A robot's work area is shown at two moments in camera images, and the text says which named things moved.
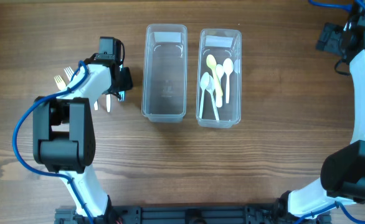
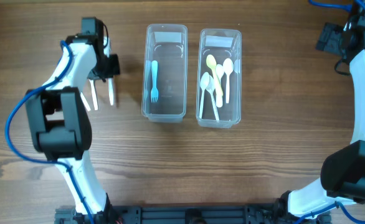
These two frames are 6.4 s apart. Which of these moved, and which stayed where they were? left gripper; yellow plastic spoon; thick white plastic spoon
Moved: left gripper
Stayed: yellow plastic spoon; thick white plastic spoon
